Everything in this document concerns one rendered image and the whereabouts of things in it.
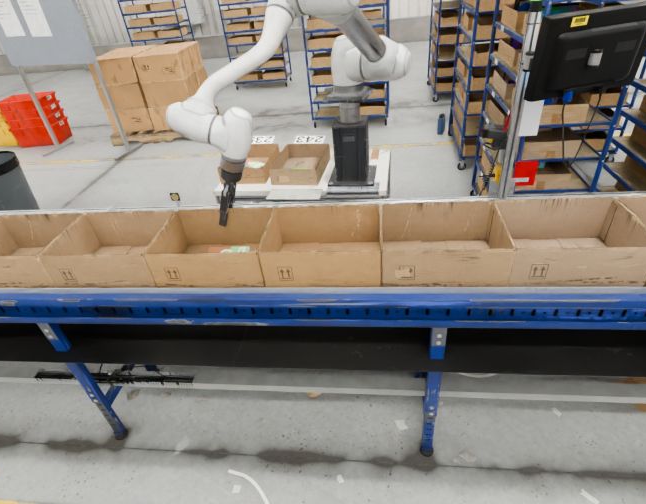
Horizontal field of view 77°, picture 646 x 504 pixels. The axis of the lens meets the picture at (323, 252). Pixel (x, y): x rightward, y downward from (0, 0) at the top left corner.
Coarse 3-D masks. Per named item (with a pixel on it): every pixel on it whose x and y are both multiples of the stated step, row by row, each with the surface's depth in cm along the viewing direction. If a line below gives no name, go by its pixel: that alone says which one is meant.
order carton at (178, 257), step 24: (192, 216) 160; (216, 216) 159; (240, 216) 158; (264, 216) 157; (168, 240) 152; (192, 240) 167; (216, 240) 166; (240, 240) 164; (168, 264) 138; (192, 264) 136; (216, 264) 135; (240, 264) 134
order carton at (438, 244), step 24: (384, 216) 151; (408, 216) 150; (432, 216) 149; (456, 216) 148; (480, 216) 147; (384, 240) 157; (408, 240) 156; (432, 240) 155; (456, 240) 154; (480, 240) 152; (504, 240) 130; (384, 264) 128; (408, 264) 127; (432, 264) 126; (456, 264) 125; (480, 264) 124; (504, 264) 124
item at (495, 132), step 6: (486, 126) 191; (492, 126) 190; (498, 126) 189; (480, 132) 193; (486, 132) 189; (492, 132) 188; (498, 132) 188; (504, 132) 188; (492, 138) 190; (498, 138) 190; (504, 138) 189; (492, 144) 193; (498, 144) 193
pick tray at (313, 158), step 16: (288, 144) 262; (304, 144) 260; (320, 144) 258; (288, 160) 264; (304, 160) 261; (320, 160) 236; (272, 176) 235; (288, 176) 233; (304, 176) 231; (320, 176) 237
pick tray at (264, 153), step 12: (252, 144) 268; (264, 144) 267; (276, 144) 265; (252, 156) 273; (264, 156) 272; (276, 156) 261; (252, 168) 236; (264, 168) 238; (240, 180) 242; (252, 180) 240; (264, 180) 239
